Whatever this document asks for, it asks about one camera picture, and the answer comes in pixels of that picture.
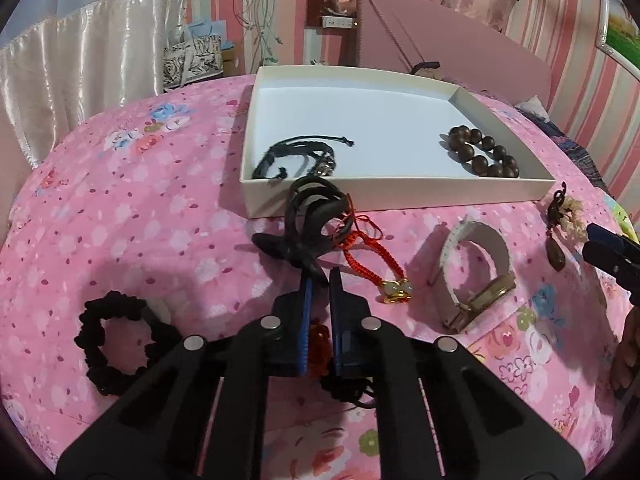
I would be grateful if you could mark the white framed picture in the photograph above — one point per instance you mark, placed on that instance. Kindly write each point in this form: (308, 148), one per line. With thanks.
(622, 30)

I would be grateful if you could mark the white shallow cardboard box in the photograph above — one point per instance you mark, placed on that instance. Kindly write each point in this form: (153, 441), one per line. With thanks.
(380, 110)

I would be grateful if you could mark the brown cardboard box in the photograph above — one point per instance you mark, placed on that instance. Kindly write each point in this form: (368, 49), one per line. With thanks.
(230, 62)

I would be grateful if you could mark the dark patterned blanket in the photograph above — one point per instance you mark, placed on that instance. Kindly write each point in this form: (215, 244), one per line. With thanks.
(575, 152)

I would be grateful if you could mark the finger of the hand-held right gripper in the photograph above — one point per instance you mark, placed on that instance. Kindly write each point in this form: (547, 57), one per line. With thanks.
(607, 237)
(605, 259)

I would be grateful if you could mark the black and white tote bag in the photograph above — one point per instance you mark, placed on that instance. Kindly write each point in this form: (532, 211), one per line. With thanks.
(192, 62)

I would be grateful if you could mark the brown pendant cream tassel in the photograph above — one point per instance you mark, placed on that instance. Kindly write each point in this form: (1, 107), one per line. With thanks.
(556, 255)

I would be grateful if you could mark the blue and white satin curtain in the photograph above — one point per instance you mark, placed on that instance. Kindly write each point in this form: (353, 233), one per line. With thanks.
(90, 35)

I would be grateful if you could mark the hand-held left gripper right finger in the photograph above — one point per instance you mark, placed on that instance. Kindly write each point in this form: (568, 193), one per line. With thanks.
(337, 330)

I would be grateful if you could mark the white power strip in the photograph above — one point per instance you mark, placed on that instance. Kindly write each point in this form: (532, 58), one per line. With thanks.
(338, 21)

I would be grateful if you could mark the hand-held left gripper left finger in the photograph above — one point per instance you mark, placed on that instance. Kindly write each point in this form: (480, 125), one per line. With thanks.
(303, 330)

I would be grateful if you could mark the black scrunchie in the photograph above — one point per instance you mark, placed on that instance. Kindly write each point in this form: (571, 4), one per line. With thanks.
(95, 355)

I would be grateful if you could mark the pink padded headboard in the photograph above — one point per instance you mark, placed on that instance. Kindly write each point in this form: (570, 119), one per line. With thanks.
(450, 35)

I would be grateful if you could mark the light blue gift bag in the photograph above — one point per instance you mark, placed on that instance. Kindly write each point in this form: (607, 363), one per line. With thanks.
(205, 29)

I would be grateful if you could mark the person's right hand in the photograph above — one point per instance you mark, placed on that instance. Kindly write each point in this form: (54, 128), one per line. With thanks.
(627, 355)

